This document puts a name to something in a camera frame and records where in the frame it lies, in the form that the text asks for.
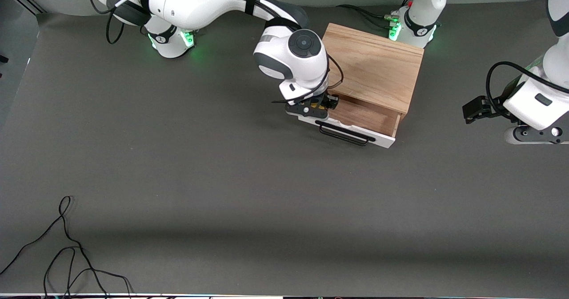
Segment white drawer with black handle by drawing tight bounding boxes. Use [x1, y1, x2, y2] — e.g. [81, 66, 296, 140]
[293, 94, 402, 149]

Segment wooden drawer cabinet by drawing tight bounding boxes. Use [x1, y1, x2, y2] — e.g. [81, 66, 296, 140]
[320, 22, 425, 115]

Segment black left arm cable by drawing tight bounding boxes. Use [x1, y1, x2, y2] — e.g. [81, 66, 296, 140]
[486, 61, 569, 120]

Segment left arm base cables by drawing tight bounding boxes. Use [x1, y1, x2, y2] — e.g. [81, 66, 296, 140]
[337, 0, 416, 29]

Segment thin black loose cable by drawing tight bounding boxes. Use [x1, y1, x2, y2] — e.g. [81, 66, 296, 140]
[0, 195, 134, 299]

